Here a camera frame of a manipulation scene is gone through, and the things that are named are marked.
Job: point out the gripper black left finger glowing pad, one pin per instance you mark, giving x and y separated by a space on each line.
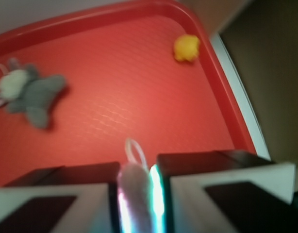
62 199

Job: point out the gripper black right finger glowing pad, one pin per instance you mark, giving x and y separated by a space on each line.
226 191

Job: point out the pink plush bunny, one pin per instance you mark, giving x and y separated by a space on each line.
136 186

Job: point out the grey plush bunny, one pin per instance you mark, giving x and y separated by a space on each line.
23 90

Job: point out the red plastic tray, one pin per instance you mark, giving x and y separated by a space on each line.
122 81

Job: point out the yellow rubber duck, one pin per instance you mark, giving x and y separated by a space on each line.
186 48

